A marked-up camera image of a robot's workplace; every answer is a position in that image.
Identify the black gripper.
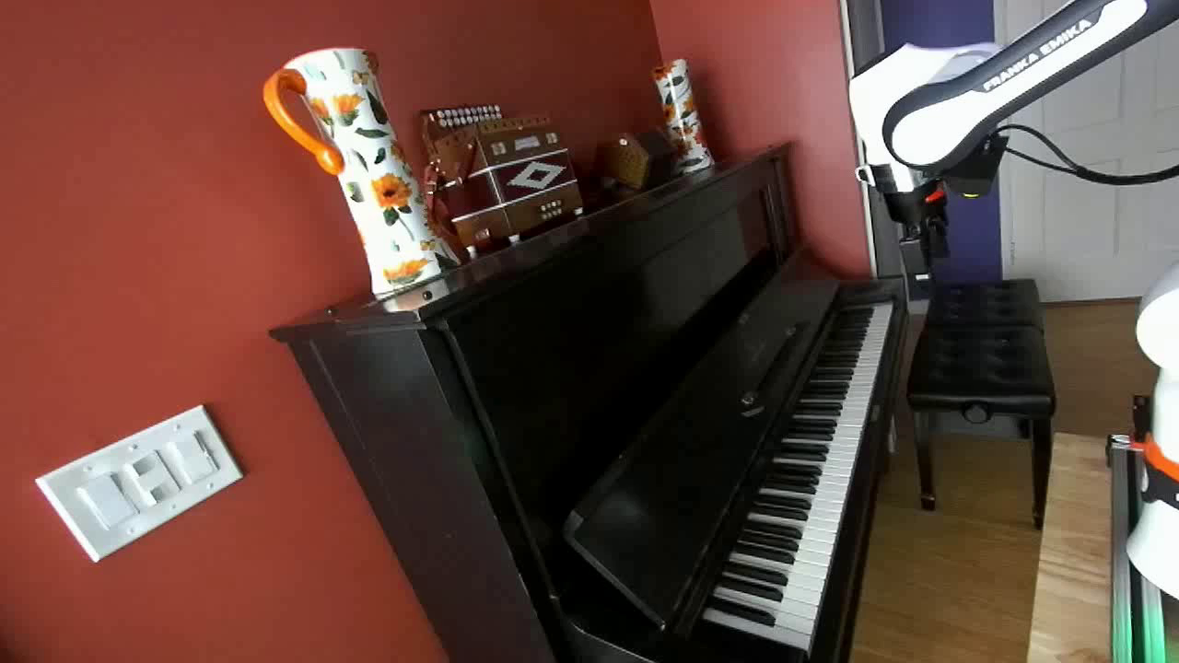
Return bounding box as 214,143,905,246
885,181,946,272

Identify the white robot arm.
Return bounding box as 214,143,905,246
850,0,1179,598

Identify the black tufted piano bench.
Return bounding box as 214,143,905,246
905,280,1057,523

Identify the black upright piano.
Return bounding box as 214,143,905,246
281,150,901,663

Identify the small floral ceramic vase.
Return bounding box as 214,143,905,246
651,59,716,175

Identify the brown wooden metronome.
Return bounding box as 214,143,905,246
595,138,647,197

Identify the brown patterned wooden box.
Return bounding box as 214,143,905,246
422,105,582,261

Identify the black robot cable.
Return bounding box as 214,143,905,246
992,122,1179,192

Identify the floral ceramic pitcher orange handle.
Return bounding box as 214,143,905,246
263,47,454,300

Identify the white wall switch plate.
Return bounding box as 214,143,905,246
37,406,242,563

